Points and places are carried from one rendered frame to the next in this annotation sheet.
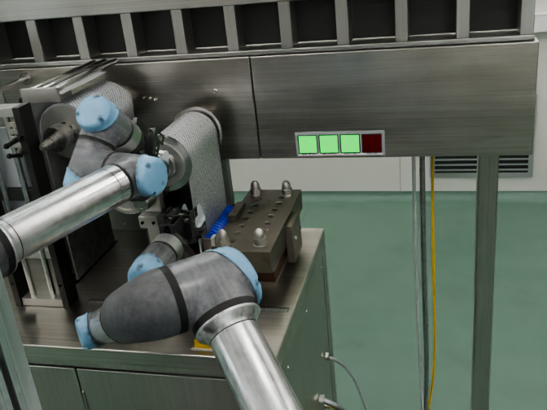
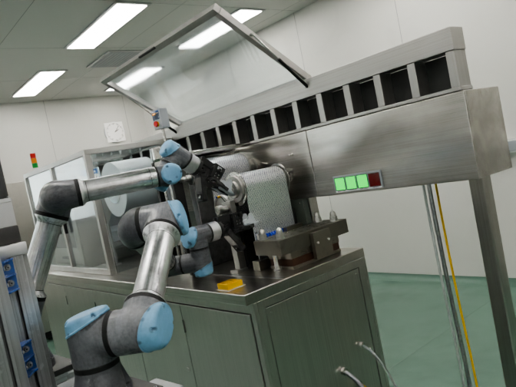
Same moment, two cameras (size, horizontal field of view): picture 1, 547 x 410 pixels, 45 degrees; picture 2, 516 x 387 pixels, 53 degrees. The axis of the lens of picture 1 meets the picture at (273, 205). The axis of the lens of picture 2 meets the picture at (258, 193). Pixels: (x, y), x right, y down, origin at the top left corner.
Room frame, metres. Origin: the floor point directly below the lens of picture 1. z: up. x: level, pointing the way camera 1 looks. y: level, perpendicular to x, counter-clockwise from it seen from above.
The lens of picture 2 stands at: (-0.19, -1.07, 1.33)
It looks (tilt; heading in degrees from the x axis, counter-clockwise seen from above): 3 degrees down; 35
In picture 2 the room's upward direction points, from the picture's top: 11 degrees counter-clockwise
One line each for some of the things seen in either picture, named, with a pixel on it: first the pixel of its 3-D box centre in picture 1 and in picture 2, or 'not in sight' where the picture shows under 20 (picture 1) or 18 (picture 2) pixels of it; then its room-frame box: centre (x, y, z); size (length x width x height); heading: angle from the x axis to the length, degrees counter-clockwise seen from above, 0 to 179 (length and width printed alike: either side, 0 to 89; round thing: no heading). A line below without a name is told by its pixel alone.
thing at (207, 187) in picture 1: (209, 194); (272, 213); (1.66, 0.17, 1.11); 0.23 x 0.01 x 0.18; 164
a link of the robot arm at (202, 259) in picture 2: not in sight; (197, 262); (1.27, 0.29, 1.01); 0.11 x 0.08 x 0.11; 117
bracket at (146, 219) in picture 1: (157, 242); (232, 236); (1.52, 0.31, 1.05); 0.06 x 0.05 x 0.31; 164
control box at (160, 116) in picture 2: not in sight; (159, 119); (1.73, 0.78, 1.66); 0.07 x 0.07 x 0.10; 82
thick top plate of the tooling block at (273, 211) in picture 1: (260, 227); (302, 236); (1.66, 0.04, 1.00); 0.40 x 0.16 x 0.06; 164
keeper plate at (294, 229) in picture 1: (295, 236); (322, 243); (1.65, -0.05, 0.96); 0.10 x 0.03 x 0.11; 164
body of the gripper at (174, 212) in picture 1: (177, 232); (228, 224); (1.43, 0.23, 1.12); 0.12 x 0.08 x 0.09; 164
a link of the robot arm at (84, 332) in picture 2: not in sight; (93, 335); (0.61, 0.08, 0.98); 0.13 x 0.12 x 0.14; 117
